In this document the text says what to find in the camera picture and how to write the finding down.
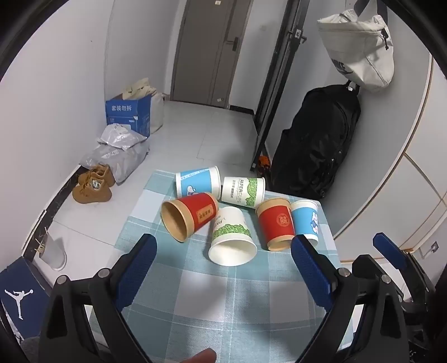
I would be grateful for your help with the brown suede shoe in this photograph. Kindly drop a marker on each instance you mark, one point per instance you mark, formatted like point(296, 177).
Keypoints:
point(99, 174)
point(90, 193)

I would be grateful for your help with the red brown paper cup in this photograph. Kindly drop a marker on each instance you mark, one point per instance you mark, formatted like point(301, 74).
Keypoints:
point(276, 225)
point(190, 216)

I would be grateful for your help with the grey parcel bag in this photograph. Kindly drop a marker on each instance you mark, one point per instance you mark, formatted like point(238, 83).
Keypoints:
point(120, 136)
point(122, 162)

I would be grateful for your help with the person's left hand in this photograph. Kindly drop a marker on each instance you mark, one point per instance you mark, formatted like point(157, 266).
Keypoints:
point(204, 356)

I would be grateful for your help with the white green paper cup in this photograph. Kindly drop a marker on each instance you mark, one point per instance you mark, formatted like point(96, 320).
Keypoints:
point(230, 237)
point(244, 191)

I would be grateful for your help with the cream tote bag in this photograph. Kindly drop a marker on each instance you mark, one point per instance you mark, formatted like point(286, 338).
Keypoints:
point(139, 89)

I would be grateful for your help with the blue cardboard box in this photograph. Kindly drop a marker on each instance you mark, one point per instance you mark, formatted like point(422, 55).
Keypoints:
point(127, 111)

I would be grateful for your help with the wall socket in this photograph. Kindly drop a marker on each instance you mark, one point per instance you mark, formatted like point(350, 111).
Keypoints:
point(430, 248)

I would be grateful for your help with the white sling bag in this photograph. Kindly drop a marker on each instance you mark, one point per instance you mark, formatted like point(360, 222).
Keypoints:
point(359, 52)

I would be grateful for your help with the blue shoe box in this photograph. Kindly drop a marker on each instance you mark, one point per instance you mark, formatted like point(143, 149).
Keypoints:
point(21, 296)

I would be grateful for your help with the grey door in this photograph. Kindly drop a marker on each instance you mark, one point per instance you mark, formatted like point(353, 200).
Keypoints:
point(209, 52)

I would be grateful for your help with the white plastic bag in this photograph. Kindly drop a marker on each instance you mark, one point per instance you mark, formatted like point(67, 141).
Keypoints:
point(158, 111)

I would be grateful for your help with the white wardrobe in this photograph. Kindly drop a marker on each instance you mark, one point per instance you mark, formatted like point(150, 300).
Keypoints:
point(401, 167)

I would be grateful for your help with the black metal frame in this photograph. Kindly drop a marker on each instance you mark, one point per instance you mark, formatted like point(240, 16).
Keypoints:
point(276, 80)

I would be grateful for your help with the black backpack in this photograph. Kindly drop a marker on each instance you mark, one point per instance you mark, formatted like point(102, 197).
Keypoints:
point(314, 146)

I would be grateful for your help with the small orange object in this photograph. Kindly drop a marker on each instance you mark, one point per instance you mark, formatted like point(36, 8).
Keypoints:
point(264, 163)

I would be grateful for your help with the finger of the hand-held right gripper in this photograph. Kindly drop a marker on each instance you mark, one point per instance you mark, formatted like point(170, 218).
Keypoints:
point(387, 248)

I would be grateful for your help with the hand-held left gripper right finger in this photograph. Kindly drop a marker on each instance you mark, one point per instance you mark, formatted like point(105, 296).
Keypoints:
point(310, 272)

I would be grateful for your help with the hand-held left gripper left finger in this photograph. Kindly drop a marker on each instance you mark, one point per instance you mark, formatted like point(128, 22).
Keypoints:
point(136, 272)

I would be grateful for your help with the blue white paper cup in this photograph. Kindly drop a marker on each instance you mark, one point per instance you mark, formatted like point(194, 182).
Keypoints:
point(305, 220)
point(197, 182)

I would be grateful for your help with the blue checkered tablecloth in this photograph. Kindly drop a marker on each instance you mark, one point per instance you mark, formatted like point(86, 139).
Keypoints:
point(216, 296)

